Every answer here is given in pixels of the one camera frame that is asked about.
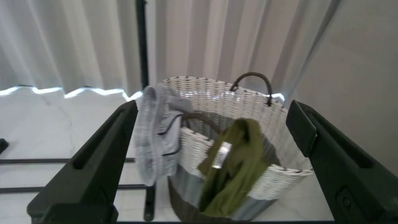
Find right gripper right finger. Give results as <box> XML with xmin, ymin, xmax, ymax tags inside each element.
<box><xmin>285</xmin><ymin>99</ymin><xmax>398</xmax><ymax>224</ymax></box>

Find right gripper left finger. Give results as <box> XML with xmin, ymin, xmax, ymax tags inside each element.
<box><xmin>26</xmin><ymin>99</ymin><xmax>139</xmax><ymax>224</ymax></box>

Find green shirt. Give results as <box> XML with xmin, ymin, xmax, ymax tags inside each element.
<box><xmin>197</xmin><ymin>118</ymin><xmax>271</xmax><ymax>218</ymax></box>

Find black clothes rack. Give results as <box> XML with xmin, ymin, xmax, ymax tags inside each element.
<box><xmin>0</xmin><ymin>0</ymin><xmax>156</xmax><ymax>222</ymax></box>

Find white laundry basket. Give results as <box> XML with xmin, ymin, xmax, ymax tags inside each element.
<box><xmin>160</xmin><ymin>72</ymin><xmax>314</xmax><ymax>222</ymax></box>

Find pale grey shorts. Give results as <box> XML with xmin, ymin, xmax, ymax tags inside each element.
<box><xmin>134</xmin><ymin>84</ymin><xmax>195</xmax><ymax>187</ymax></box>

